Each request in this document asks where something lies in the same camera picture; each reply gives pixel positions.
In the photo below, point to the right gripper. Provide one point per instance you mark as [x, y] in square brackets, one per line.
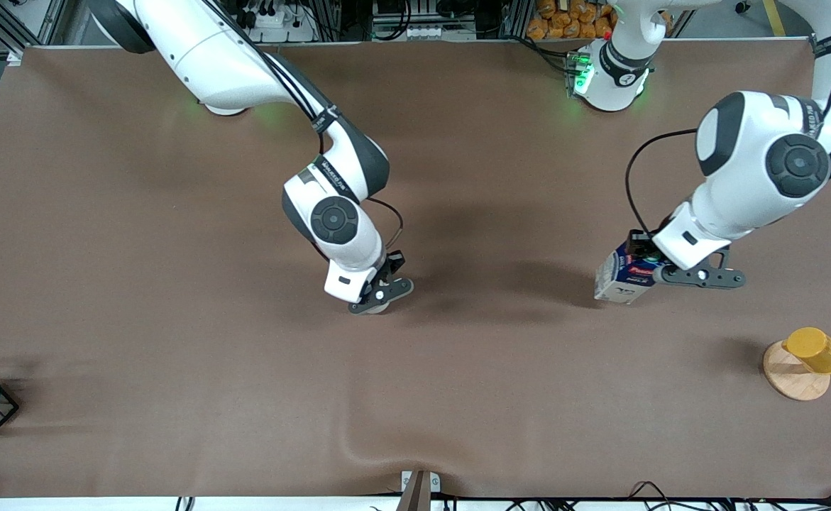
[394, 261]

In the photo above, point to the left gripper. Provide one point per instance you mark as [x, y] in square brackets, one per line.
[641, 243]

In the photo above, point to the blue and white milk carton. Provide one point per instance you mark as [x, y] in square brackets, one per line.
[617, 277]

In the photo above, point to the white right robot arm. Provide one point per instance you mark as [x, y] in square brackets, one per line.
[209, 50]

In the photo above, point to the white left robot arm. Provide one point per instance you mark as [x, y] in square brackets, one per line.
[741, 156]

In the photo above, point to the yellow cup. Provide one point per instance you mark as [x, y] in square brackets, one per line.
[816, 351]

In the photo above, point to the wooden mug stand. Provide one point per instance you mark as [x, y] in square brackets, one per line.
[791, 380]

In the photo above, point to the brown table mat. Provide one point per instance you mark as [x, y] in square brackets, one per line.
[174, 319]

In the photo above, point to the white power strip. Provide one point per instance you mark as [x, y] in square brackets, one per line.
[429, 32]
[277, 25]

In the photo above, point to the orange snack bag pile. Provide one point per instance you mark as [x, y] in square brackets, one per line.
[571, 20]

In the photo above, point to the metal clamp bracket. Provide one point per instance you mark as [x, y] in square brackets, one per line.
[419, 486]

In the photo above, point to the aluminium frame profile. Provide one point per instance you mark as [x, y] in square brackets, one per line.
[25, 18]

